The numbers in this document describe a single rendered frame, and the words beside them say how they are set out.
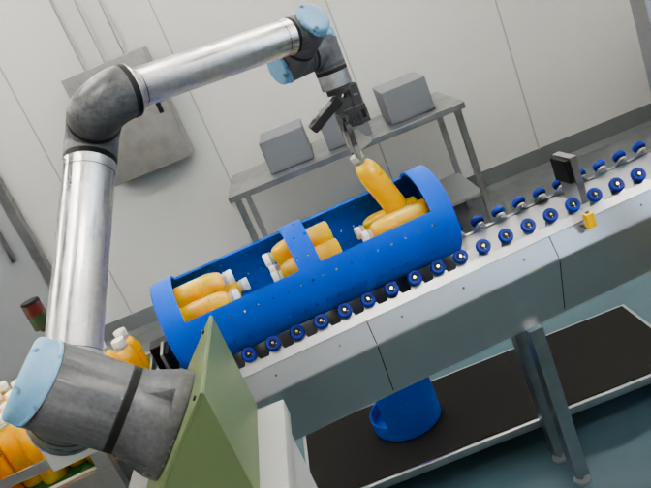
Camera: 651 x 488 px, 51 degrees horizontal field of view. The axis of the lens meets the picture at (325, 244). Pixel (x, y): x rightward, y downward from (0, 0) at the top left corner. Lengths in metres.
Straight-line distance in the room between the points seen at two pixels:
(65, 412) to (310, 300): 0.92
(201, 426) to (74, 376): 0.23
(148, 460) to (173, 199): 4.26
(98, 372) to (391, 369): 1.12
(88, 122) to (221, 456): 0.75
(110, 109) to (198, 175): 3.81
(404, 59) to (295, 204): 1.35
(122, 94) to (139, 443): 0.71
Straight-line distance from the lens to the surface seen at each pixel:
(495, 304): 2.13
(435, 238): 1.97
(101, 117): 1.51
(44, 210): 5.58
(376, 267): 1.94
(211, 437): 1.11
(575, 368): 2.90
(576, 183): 2.24
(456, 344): 2.16
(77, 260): 1.46
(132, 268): 5.56
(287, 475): 1.20
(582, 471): 2.59
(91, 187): 1.53
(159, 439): 1.17
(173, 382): 1.20
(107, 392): 1.18
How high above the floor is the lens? 1.77
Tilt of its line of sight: 18 degrees down
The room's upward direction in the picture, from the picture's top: 23 degrees counter-clockwise
